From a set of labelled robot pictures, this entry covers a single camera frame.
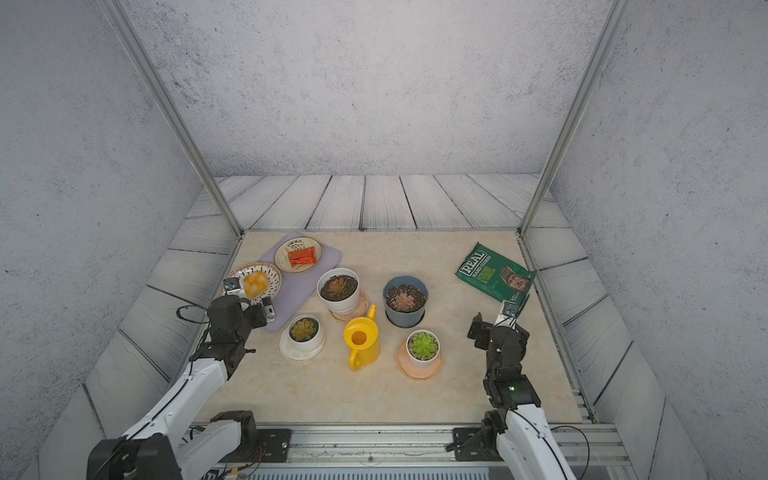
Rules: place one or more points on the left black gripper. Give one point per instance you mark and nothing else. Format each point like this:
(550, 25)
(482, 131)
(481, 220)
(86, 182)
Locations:
(260, 318)

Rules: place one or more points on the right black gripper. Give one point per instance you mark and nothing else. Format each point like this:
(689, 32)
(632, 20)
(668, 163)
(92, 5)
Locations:
(488, 330)

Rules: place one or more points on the yellow watering can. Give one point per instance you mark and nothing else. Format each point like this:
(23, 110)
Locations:
(361, 335)

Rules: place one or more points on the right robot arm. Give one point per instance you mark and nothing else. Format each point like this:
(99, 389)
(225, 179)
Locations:
(516, 430)

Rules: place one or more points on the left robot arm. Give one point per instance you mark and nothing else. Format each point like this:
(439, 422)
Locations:
(164, 443)

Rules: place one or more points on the small white pot yellow-green succulent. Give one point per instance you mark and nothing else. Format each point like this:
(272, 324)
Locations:
(305, 334)

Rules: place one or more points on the white pot dark succulent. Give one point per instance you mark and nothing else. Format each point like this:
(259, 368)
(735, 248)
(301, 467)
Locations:
(339, 289)

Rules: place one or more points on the small white pot green succulent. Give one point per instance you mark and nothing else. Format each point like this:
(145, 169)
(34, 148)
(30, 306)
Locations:
(422, 347)

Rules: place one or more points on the blue-grey pot pink succulent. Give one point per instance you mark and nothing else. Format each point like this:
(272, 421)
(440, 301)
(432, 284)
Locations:
(405, 298)

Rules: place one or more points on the yellow dumplings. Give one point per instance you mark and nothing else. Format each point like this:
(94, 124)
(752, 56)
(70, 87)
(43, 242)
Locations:
(255, 284)

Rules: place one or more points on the white black striped plate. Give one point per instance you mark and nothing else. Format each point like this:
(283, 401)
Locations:
(233, 285)

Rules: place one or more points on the green chips bag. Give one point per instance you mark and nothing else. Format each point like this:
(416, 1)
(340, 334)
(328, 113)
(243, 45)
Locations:
(497, 276)

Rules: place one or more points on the lavender placemat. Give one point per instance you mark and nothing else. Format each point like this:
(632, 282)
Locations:
(296, 288)

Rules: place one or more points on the white saucer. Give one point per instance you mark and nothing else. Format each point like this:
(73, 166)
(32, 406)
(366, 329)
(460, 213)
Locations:
(294, 351)

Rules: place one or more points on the beige plate with leaf pattern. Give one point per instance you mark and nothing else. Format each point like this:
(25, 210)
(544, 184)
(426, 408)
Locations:
(281, 258)

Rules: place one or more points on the red snack packet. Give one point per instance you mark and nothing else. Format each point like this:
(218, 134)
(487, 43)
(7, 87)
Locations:
(305, 256)

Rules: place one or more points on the cork coaster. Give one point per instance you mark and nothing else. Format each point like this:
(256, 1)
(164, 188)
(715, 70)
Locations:
(361, 310)

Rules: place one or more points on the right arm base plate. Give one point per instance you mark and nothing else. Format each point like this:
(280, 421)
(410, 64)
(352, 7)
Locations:
(472, 444)

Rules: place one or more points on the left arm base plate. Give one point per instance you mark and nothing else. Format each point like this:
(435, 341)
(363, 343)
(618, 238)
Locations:
(276, 444)

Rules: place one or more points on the aluminium rail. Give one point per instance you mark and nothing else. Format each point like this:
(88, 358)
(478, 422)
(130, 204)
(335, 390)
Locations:
(593, 451)

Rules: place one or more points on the right frame post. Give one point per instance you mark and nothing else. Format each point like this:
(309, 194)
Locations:
(589, 80)

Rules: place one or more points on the frame post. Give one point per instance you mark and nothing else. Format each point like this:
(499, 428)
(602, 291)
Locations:
(589, 80)
(131, 43)

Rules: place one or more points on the left frame post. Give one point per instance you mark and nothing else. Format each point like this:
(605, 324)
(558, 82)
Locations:
(131, 43)

